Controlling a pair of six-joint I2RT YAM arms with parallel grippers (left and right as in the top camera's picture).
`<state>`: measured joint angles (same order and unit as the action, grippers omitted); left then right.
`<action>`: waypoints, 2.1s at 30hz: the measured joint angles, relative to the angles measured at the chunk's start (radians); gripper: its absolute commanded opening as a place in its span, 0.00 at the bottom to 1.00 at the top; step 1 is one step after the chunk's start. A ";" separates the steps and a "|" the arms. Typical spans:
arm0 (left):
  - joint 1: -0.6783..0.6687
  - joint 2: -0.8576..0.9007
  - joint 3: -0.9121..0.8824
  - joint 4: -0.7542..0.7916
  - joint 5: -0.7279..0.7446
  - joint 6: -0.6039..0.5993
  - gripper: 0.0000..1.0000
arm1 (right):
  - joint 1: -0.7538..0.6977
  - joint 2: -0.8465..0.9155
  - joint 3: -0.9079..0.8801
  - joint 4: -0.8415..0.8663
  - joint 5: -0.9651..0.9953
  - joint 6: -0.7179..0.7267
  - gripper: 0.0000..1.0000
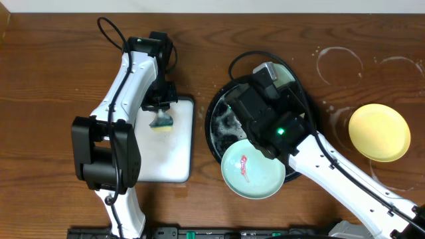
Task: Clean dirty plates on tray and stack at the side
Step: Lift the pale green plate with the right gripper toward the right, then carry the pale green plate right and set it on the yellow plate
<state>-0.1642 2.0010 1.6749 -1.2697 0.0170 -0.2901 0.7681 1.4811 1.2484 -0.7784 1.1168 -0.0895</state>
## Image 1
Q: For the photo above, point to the black rectangular foam tray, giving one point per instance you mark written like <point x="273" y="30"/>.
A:
<point x="166" y="155"/>

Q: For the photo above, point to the light green plate front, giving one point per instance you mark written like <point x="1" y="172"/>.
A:
<point x="250" y="174"/>

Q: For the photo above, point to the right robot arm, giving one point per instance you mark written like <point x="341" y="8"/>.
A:
<point x="384" y="214"/>

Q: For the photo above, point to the yellow plate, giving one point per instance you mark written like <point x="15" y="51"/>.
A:
<point x="379" y="133"/>

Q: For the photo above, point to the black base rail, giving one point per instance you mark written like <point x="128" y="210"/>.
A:
<point x="175" y="233"/>

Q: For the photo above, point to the light green plate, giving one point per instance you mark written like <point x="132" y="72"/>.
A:
<point x="250" y="174"/>
<point x="283" y="76"/>

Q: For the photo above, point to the green yellow sponge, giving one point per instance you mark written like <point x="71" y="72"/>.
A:
<point x="162" y="122"/>

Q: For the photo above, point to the round black tray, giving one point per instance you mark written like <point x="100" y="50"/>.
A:
<point x="225" y="126"/>

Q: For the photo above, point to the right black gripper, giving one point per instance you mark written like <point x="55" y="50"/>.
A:
<point x="291" y="94"/>

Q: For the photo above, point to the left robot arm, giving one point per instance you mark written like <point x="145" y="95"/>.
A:
<point x="106" y="153"/>

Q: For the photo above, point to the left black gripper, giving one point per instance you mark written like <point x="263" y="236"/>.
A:
<point x="159" y="103"/>

